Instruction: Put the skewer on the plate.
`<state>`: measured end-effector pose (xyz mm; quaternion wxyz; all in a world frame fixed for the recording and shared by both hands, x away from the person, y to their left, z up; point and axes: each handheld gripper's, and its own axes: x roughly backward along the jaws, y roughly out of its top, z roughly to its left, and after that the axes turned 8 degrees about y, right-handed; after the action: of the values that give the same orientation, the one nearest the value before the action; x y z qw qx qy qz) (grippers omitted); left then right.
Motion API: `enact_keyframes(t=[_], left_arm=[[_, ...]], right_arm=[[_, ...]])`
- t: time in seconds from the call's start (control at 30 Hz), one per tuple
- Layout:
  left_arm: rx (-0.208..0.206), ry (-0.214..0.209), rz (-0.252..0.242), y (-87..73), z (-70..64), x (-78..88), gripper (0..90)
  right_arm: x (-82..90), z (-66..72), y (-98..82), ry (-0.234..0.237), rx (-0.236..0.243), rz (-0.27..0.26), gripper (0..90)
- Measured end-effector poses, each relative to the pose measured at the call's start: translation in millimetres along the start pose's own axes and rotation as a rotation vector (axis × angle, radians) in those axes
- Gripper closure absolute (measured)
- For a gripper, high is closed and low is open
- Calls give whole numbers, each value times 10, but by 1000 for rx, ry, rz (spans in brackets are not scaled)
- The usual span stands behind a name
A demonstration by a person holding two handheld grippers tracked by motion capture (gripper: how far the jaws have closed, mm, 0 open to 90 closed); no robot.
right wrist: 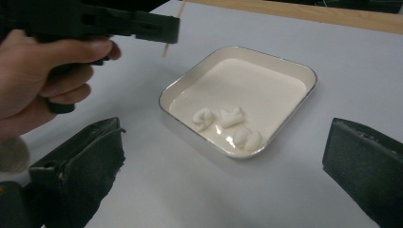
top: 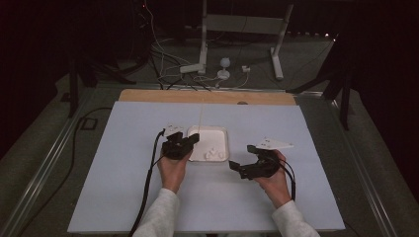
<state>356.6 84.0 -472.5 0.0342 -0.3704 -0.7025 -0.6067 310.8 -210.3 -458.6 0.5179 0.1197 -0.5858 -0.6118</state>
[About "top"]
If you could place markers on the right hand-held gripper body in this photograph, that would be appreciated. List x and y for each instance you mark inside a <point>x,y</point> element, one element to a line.
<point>267,166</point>

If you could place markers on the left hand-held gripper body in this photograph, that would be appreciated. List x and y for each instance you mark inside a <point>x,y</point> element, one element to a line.
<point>176,149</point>

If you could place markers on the white rectangular tray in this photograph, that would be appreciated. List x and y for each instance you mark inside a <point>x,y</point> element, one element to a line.
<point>214,138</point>

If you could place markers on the wooden skewer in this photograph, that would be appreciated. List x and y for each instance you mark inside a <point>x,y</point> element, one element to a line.
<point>200,117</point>

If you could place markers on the white marshmallow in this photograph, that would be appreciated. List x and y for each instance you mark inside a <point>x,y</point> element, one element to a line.
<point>214,151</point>
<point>221,155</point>

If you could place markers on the person's right hand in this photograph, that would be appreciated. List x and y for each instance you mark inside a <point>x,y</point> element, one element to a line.
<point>275,187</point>

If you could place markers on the person's left hand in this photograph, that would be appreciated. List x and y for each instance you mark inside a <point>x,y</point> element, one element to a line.
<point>173,174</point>

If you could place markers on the white table cover board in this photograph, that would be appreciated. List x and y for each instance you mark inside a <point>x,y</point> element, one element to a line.
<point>131,164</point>

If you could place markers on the white power strip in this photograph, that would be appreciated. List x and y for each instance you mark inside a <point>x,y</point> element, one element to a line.
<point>192,68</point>

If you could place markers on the white plug adapter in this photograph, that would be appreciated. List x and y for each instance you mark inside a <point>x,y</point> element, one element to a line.
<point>245,69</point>

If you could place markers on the black floor socket plate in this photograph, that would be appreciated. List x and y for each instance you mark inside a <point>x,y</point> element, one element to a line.
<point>89,123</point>

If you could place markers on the black tripod stand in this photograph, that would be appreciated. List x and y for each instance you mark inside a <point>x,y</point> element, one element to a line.
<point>344,98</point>
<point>74,85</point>

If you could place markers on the metal floor rail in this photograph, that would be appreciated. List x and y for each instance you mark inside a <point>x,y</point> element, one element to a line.
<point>42,171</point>
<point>365,184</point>

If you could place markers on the white metal stand frame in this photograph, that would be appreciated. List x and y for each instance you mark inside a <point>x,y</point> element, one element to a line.
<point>243,24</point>

